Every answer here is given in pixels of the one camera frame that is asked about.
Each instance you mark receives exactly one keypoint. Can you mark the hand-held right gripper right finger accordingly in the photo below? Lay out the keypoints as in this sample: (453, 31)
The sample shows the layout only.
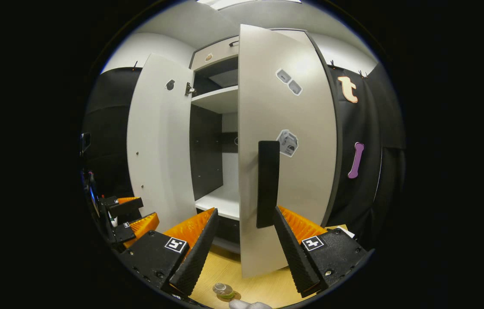
(295, 257)

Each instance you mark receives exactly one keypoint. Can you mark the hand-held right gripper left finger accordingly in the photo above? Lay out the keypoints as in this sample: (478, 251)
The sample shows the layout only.
(196, 257)

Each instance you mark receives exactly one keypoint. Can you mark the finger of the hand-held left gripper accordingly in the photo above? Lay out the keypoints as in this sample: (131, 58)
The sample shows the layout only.
(126, 207)
(138, 227)

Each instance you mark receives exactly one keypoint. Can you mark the clear bottle with green label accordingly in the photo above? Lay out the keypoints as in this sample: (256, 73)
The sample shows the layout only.
(223, 290)

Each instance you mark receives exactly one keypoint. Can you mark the round brown coaster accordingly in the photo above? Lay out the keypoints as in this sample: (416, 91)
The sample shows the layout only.
(238, 295)

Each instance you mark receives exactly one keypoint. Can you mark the grey cabinet door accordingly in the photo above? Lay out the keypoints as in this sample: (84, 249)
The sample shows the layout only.
(160, 150)
(302, 180)

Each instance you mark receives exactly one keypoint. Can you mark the grey cabinet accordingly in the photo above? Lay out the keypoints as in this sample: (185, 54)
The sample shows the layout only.
(207, 150)

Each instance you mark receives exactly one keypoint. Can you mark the grey cabinet drawer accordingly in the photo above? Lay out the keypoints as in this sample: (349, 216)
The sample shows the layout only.
(220, 51)

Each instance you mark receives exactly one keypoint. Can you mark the white cover book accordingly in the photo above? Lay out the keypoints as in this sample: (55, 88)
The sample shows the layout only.
(347, 232)

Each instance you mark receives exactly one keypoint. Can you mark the black backdrop cloth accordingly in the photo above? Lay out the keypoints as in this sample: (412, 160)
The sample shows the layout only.
(375, 193)

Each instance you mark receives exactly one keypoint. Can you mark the ceiling light panel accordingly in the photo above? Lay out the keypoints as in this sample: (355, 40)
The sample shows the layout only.
(242, 3)

